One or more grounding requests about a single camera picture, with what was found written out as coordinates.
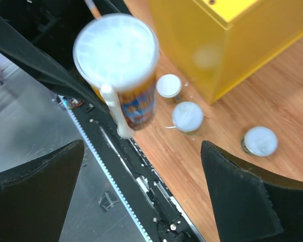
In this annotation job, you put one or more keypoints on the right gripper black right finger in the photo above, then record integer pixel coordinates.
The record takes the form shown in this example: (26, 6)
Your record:
(249, 202)

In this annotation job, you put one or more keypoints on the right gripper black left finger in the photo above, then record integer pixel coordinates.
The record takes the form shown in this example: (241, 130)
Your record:
(35, 196)

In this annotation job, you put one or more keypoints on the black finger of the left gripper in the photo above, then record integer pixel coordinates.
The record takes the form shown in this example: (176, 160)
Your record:
(44, 68)

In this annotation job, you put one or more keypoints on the purple-label can with spoon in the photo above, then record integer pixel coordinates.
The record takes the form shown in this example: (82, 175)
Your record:
(117, 56)

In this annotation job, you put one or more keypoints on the yellow-green can clear lid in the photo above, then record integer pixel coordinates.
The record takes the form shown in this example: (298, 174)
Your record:
(187, 117)

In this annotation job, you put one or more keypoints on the small yellow white-lid can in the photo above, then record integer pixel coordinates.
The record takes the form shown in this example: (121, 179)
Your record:
(169, 87)

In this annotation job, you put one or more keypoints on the yellow wooden cabinet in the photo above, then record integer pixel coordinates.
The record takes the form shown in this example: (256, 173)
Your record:
(218, 44)

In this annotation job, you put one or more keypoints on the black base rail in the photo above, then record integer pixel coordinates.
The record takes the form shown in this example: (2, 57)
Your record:
(154, 209)

